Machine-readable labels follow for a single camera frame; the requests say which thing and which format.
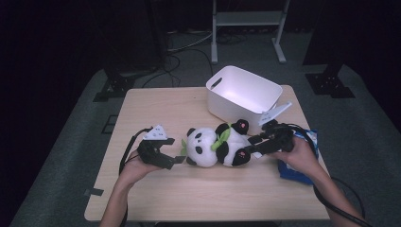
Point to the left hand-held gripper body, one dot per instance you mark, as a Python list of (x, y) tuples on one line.
[(151, 153)]

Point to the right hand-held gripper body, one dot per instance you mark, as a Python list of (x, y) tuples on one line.
[(280, 138)]

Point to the panda plush toy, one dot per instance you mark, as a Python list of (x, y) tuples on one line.
[(205, 148)]

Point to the blue wet wipes pack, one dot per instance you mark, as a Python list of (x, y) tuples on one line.
[(293, 174)]

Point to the white plastic bin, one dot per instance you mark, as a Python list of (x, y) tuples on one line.
[(249, 86)]

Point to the person's left hand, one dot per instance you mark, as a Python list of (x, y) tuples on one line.
[(137, 168)]

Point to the person's right hand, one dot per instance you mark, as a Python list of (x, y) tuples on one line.
[(302, 159)]

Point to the black stand base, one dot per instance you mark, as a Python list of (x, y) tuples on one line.
[(329, 83), (115, 86)]

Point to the white metal stand frame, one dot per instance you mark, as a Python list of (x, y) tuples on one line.
[(246, 18)]

